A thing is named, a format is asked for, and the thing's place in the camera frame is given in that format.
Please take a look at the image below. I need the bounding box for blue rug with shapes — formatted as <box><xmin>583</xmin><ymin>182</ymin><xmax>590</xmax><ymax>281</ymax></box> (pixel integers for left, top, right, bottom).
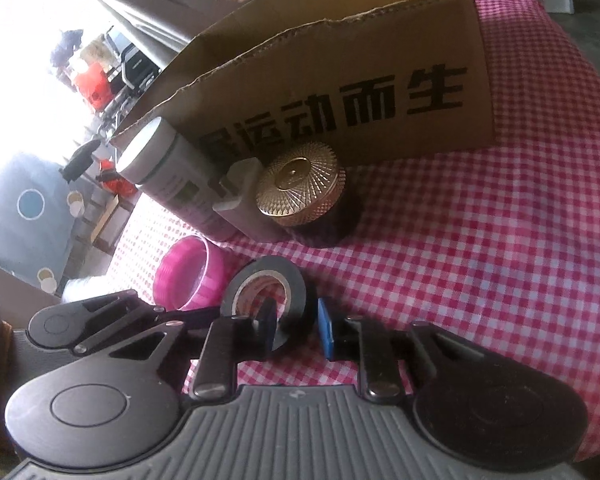
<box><xmin>0</xmin><ymin>152</ymin><xmax>118</xmax><ymax>291</ymax></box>

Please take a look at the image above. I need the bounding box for pink plastic bowl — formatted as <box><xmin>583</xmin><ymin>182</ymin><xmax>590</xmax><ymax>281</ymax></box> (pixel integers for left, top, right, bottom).
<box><xmin>153</xmin><ymin>236</ymin><xmax>237</xmax><ymax>312</ymax></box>

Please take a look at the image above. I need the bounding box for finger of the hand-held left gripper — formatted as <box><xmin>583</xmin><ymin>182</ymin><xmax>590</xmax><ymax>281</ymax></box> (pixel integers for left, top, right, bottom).
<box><xmin>62</xmin><ymin>289</ymin><xmax>164</xmax><ymax>356</ymax></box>

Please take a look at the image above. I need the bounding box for white supplement bottle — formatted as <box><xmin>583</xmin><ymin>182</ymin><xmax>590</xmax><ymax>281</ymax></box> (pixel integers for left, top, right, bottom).
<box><xmin>116</xmin><ymin>117</ymin><xmax>241</xmax><ymax>241</ymax></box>

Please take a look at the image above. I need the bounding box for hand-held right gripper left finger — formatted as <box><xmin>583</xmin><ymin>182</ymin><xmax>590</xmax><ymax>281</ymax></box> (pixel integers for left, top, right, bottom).
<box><xmin>107</xmin><ymin>299</ymin><xmax>280</xmax><ymax>402</ymax></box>

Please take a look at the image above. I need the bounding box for dark jar with gold lid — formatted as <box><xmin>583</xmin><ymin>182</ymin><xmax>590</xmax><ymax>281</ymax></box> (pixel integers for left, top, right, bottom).
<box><xmin>256</xmin><ymin>141</ymin><xmax>356</xmax><ymax>248</ymax></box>

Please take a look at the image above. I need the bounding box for wooden stool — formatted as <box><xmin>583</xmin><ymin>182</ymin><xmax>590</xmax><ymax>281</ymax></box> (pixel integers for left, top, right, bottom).
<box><xmin>82</xmin><ymin>195</ymin><xmax>131</xmax><ymax>251</ymax></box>

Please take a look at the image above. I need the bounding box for black padded seat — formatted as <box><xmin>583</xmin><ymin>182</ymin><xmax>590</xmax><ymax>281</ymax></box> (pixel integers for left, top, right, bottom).
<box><xmin>62</xmin><ymin>139</ymin><xmax>101</xmax><ymax>182</ymax></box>

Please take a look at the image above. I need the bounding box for pink checked tablecloth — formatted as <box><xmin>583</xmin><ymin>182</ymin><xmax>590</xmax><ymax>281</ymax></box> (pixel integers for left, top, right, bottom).
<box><xmin>107</xmin><ymin>0</ymin><xmax>600</xmax><ymax>461</ymax></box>

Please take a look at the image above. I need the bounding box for folded wheelchair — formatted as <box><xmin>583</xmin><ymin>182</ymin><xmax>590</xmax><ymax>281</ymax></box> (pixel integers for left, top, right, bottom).
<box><xmin>100</xmin><ymin>25</ymin><xmax>161</xmax><ymax>126</ymax></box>

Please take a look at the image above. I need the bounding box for white charger plug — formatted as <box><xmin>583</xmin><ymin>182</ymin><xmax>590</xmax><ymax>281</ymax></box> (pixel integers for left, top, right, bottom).
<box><xmin>212</xmin><ymin>157</ymin><xmax>286</xmax><ymax>243</ymax></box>

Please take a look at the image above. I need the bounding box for black tape roll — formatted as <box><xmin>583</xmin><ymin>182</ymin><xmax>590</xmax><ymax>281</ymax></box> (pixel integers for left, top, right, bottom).
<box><xmin>220</xmin><ymin>255</ymin><xmax>321</xmax><ymax>363</ymax></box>

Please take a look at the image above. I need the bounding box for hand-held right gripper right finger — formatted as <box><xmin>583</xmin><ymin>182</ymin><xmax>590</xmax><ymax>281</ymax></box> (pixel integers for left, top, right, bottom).
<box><xmin>317</xmin><ymin>299</ymin><xmax>486</xmax><ymax>403</ymax></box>

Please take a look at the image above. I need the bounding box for dark hanging garment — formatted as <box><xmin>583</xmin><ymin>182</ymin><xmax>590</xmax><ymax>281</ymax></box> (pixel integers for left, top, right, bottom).
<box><xmin>50</xmin><ymin>29</ymin><xmax>83</xmax><ymax>67</ymax></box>

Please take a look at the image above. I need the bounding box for red plastic bag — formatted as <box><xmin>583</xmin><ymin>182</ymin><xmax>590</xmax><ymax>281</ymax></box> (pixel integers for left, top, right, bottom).
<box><xmin>97</xmin><ymin>157</ymin><xmax>138</xmax><ymax>198</ymax></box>

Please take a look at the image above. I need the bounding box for printed cardboard box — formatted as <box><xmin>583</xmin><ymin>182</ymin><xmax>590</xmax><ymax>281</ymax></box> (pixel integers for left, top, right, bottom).
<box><xmin>109</xmin><ymin>0</ymin><xmax>498</xmax><ymax>173</ymax></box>

